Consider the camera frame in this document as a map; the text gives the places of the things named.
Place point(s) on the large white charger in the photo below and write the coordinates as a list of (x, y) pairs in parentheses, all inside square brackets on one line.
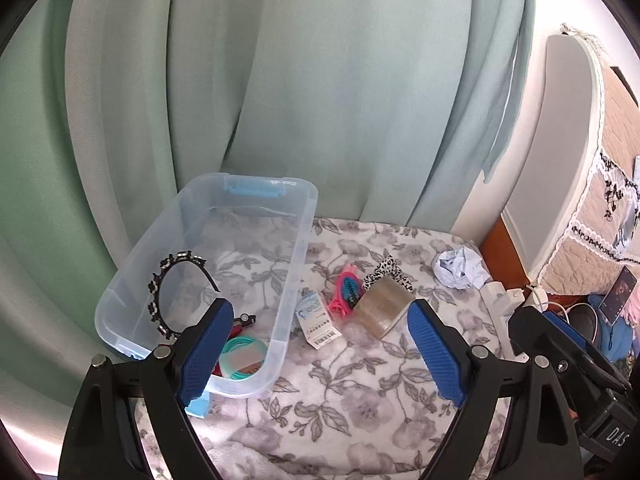
[(495, 295)]

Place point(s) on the beige quilted lace cover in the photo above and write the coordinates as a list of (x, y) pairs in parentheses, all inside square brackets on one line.
[(625, 125)]

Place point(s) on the black toy car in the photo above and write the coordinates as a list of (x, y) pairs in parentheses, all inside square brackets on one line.
[(248, 318)]

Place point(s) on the grey floral blanket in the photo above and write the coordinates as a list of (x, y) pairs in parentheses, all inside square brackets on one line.
[(350, 410)]

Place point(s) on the white paper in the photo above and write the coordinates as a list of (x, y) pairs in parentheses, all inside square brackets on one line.
[(457, 270)]

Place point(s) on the pink patterned cloth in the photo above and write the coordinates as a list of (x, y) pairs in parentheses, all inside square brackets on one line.
[(634, 305)]

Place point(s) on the black studded headband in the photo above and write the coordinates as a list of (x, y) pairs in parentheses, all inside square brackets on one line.
[(175, 259)]

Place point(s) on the clear plastic storage container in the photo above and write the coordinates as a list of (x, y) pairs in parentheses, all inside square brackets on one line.
[(290, 270)]

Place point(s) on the wooden nightstand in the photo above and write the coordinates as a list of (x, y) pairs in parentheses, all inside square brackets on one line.
[(500, 250)]

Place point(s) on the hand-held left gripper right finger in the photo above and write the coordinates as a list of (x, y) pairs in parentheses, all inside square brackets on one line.
[(435, 355)]

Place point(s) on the red hair claw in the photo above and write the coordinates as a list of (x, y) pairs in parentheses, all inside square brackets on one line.
[(236, 331)]

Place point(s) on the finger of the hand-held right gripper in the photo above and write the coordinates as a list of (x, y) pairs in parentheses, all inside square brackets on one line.
[(565, 331), (527, 332)]

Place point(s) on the black white spotted scrunchie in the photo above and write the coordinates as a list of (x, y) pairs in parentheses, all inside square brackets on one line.
[(387, 270)]

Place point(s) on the white power strip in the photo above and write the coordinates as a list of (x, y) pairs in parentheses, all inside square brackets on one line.
[(501, 322)]

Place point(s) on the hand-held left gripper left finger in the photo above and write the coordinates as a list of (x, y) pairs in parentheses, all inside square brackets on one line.
[(205, 355)]

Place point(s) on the pink teal folding hairbrush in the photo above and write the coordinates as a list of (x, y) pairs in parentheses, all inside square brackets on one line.
[(342, 290)]

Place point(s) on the blue cloth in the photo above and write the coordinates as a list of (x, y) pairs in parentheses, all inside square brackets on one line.
[(617, 340)]

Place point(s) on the small white medicine box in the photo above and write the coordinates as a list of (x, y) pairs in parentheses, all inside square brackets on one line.
[(320, 330)]

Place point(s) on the dark round object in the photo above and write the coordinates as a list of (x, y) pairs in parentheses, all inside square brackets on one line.
[(587, 320)]

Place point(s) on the brown packing tape roll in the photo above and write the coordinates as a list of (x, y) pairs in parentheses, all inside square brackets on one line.
[(382, 310)]

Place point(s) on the pale green curtain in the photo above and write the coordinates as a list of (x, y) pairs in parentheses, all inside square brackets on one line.
[(300, 85)]

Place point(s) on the white appliance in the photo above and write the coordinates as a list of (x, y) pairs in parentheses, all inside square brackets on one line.
[(560, 160)]

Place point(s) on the black smartphone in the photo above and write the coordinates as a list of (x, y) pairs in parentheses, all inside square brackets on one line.
[(619, 294)]

